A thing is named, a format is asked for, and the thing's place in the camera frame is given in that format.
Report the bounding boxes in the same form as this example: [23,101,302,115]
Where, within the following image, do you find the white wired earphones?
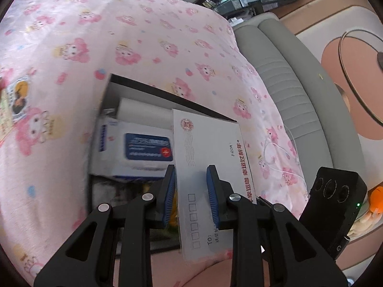
[262,125,308,200]

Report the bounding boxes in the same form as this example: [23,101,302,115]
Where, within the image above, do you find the round glass side table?
[338,28,382,126]

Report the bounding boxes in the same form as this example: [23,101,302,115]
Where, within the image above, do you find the black storage box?
[85,73,270,254]

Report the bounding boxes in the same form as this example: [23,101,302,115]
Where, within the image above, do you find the cartoon figure sticker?
[8,75,30,119]

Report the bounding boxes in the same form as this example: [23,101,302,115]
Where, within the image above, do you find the white mail envelope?
[173,110,255,262]

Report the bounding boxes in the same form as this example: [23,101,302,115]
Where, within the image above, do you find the grey upholstered sofa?
[234,13,367,187]

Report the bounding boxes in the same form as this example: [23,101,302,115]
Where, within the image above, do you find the pink cartoon print blanket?
[1,0,308,284]

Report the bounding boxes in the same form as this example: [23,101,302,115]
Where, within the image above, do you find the alcohol wipes pack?
[89,117,175,181]

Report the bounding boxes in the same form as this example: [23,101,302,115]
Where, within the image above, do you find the colourful printed card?
[0,89,14,145]

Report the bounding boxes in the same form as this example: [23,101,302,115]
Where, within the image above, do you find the white paper roll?
[116,98,173,130]

